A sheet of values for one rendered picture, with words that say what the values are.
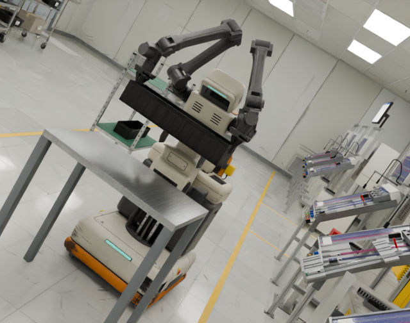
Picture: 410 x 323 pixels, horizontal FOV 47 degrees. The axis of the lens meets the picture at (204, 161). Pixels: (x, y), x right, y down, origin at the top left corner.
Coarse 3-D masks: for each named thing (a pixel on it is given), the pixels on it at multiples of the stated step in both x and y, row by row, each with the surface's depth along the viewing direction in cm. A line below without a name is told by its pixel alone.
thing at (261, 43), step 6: (258, 42) 235; (264, 42) 235; (270, 42) 235; (252, 54) 246; (252, 66) 243; (252, 72) 241; (240, 108) 241; (240, 114) 240; (258, 114) 240; (240, 120) 238
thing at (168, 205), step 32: (32, 160) 202; (96, 160) 200; (128, 160) 226; (64, 192) 245; (128, 192) 189; (160, 192) 210; (0, 224) 207; (192, 224) 225; (32, 256) 252; (128, 288) 190; (128, 320) 236
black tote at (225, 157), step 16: (128, 96) 224; (144, 96) 222; (160, 96) 237; (144, 112) 222; (160, 112) 219; (176, 112) 217; (176, 128) 217; (192, 128) 215; (208, 128) 230; (192, 144) 215; (208, 144) 213; (224, 144) 211; (208, 160) 213; (224, 160) 220
